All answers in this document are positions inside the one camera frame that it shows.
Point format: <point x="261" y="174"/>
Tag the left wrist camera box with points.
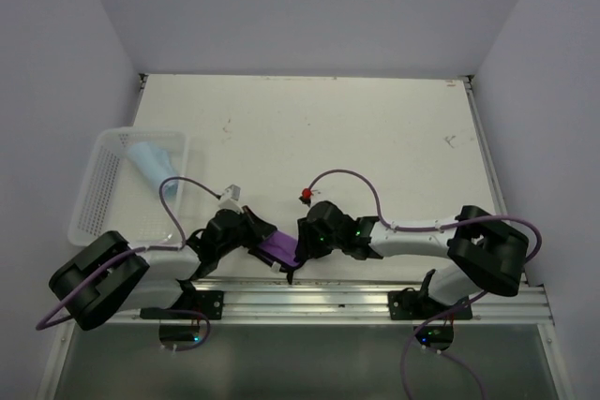
<point x="229" y="199"/>

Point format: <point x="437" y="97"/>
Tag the dark grey towel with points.
<point x="279" y="253"/>

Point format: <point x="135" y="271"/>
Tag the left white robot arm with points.
<point x="109" y="275"/>

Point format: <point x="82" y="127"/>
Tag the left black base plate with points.
<point x="187" y="306"/>

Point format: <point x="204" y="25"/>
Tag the aluminium mounting rail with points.
<point x="312" y="302"/>

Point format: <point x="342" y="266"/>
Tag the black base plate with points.
<point x="411" y="304"/>
<point x="187" y="306"/>

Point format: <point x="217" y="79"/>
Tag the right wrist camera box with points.
<point x="308" y="195"/>

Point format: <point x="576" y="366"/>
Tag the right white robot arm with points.
<point x="487" y="254"/>

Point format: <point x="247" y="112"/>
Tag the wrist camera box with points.
<point x="229" y="199"/>
<point x="308" y="195"/>

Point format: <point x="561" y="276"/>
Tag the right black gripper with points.
<point x="307" y="249"/>

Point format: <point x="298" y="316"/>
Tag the white plastic basket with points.
<point x="115" y="196"/>

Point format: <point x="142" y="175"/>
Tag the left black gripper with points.
<point x="258" y="228"/>

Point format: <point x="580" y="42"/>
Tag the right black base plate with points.
<point x="411" y="304"/>

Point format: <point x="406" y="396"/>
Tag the light blue towel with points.
<point x="155" y="167"/>

